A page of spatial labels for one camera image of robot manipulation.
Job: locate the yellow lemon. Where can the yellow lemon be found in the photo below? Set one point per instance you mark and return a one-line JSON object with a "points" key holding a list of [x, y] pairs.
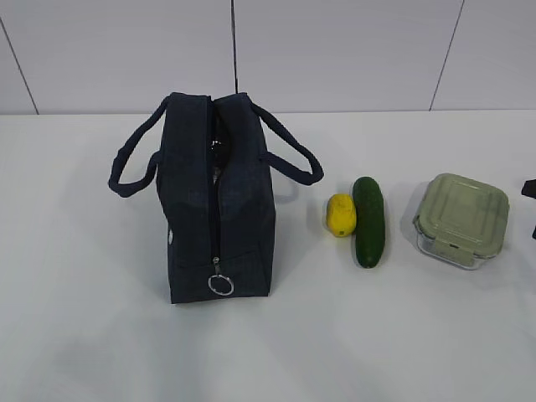
{"points": [[341, 216]]}

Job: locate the glass container with green lid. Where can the glass container with green lid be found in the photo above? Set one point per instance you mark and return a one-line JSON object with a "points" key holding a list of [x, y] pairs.
{"points": [[461, 221]]}

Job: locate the green cucumber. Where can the green cucumber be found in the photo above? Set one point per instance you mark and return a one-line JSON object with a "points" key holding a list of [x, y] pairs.
{"points": [[370, 228]]}

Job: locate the navy blue lunch bag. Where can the navy blue lunch bag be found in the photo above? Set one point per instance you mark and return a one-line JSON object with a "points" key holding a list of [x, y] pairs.
{"points": [[211, 162]]}

